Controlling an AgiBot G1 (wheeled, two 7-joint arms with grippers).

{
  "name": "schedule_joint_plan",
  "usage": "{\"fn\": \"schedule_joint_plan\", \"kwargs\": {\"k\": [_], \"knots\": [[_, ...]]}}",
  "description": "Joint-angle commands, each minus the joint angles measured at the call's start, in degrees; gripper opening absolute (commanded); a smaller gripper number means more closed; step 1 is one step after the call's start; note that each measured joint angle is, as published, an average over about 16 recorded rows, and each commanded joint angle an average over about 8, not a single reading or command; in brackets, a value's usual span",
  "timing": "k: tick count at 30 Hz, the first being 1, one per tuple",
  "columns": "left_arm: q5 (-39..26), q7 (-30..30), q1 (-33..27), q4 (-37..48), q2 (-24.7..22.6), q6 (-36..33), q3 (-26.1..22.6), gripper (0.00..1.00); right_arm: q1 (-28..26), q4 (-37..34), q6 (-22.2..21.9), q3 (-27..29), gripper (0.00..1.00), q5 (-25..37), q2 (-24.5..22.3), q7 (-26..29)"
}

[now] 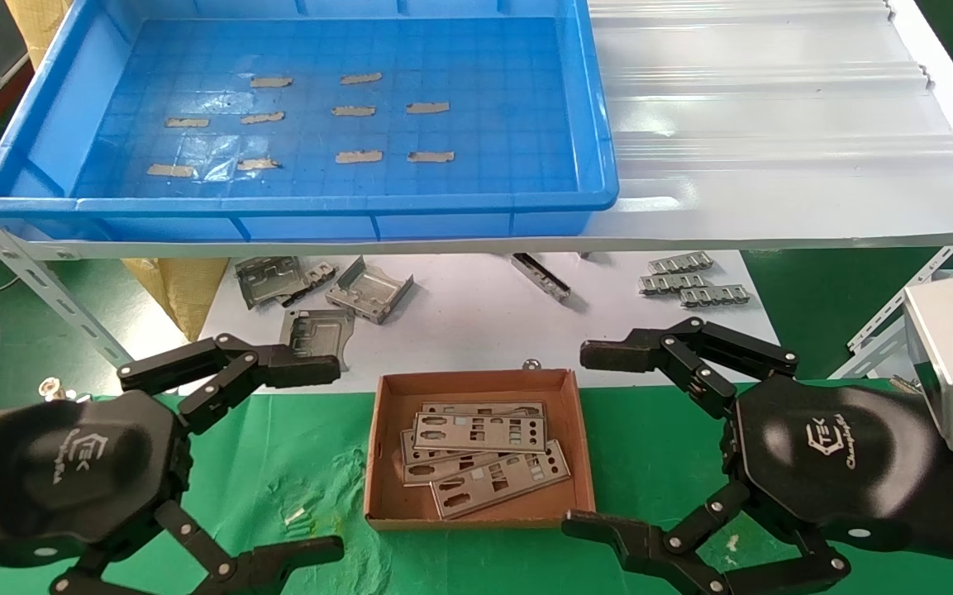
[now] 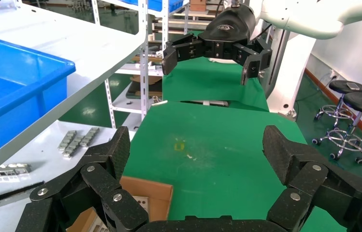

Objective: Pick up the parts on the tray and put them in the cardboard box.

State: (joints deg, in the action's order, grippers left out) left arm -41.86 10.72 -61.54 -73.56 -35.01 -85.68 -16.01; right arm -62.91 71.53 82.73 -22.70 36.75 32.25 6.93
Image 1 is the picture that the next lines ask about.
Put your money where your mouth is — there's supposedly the brown cardboard box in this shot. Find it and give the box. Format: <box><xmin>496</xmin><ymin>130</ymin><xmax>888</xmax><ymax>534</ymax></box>
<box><xmin>363</xmin><ymin>369</ymin><xmax>598</xmax><ymax>531</ymax></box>

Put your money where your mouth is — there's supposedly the flat stamped metal plate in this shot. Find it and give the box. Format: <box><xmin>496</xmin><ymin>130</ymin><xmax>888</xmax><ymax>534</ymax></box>
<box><xmin>280</xmin><ymin>308</ymin><xmax>355</xmax><ymax>370</ymax></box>

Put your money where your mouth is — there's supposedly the silver binder clip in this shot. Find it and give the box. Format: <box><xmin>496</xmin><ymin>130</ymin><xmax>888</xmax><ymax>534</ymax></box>
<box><xmin>40</xmin><ymin>377</ymin><xmax>95</xmax><ymax>404</ymax></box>

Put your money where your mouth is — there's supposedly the white paper board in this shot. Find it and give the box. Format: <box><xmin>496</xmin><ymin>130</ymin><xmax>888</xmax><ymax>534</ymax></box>
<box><xmin>179</xmin><ymin>252</ymin><xmax>783</xmax><ymax>396</ymax></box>

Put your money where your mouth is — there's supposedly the blue plastic tray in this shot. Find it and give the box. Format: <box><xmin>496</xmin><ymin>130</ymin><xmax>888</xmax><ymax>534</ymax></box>
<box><xmin>0</xmin><ymin>0</ymin><xmax>619</xmax><ymax>242</ymax></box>

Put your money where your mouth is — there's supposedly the bent metal bracket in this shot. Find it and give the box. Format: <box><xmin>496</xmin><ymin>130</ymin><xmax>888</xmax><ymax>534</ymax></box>
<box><xmin>235</xmin><ymin>256</ymin><xmax>309</xmax><ymax>311</ymax></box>

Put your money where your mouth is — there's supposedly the long narrow metal strip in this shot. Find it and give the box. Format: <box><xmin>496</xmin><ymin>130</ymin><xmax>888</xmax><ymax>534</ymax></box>
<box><xmin>512</xmin><ymin>253</ymin><xmax>571</xmax><ymax>302</ymax></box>

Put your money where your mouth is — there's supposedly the green cloth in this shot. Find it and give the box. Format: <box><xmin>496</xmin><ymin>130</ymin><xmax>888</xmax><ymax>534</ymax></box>
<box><xmin>0</xmin><ymin>378</ymin><xmax>953</xmax><ymax>595</ymax></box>

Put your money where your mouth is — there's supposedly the perforated metal shelf leg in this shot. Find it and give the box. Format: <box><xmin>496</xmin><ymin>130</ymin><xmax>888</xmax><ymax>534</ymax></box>
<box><xmin>830</xmin><ymin>236</ymin><xmax>953</xmax><ymax>381</ymax></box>
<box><xmin>0</xmin><ymin>169</ymin><xmax>136</xmax><ymax>370</ymax></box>

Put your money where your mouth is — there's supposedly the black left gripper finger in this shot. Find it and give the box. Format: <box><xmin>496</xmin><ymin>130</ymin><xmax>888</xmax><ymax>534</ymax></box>
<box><xmin>117</xmin><ymin>333</ymin><xmax>343</xmax><ymax>435</ymax></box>

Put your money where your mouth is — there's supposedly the toothed metal strip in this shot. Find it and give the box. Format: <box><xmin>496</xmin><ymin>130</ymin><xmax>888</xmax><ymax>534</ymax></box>
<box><xmin>648</xmin><ymin>251</ymin><xmax>714</xmax><ymax>274</ymax></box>
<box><xmin>639</xmin><ymin>273</ymin><xmax>710</xmax><ymax>295</ymax></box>
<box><xmin>679</xmin><ymin>284</ymin><xmax>751</xmax><ymax>307</ymax></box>

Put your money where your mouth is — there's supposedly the open metal tray bracket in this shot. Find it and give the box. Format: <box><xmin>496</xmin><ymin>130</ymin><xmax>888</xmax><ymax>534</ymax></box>
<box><xmin>326</xmin><ymin>256</ymin><xmax>415</xmax><ymax>325</ymax></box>

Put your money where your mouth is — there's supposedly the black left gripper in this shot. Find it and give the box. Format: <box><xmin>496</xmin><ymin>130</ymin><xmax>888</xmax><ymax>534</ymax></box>
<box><xmin>0</xmin><ymin>388</ymin><xmax>346</xmax><ymax>595</ymax></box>

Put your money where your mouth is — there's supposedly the yellow woven sack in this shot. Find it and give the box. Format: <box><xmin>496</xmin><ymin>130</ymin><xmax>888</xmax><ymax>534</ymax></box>
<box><xmin>121</xmin><ymin>258</ymin><xmax>231</xmax><ymax>341</ymax></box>
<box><xmin>5</xmin><ymin>0</ymin><xmax>74</xmax><ymax>71</ymax></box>

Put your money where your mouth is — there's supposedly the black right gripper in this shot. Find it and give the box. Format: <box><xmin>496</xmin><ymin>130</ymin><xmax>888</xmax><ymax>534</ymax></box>
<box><xmin>561</xmin><ymin>317</ymin><xmax>946</xmax><ymax>595</ymax></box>

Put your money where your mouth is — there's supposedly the metal io shield plate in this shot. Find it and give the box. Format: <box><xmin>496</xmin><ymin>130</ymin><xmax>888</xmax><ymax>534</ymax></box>
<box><xmin>420</xmin><ymin>401</ymin><xmax>546</xmax><ymax>419</ymax></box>
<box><xmin>412</xmin><ymin>411</ymin><xmax>547</xmax><ymax>455</ymax></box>
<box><xmin>401</xmin><ymin>430</ymin><xmax>481</xmax><ymax>469</ymax></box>
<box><xmin>428</xmin><ymin>438</ymin><xmax>569</xmax><ymax>520</ymax></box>
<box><xmin>403</xmin><ymin>461</ymin><xmax>514</xmax><ymax>488</ymax></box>

